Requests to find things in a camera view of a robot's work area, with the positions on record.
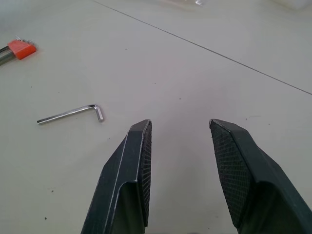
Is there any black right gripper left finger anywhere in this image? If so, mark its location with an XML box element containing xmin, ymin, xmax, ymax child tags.
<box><xmin>80</xmin><ymin>119</ymin><xmax>153</xmax><ymax>234</ymax></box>

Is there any orange hex key holder set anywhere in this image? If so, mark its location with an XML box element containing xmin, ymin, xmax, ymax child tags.
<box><xmin>7</xmin><ymin>39</ymin><xmax>37</xmax><ymax>60</ymax></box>

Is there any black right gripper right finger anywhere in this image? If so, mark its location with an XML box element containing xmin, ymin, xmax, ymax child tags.
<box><xmin>209</xmin><ymin>118</ymin><xmax>312</xmax><ymax>234</ymax></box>

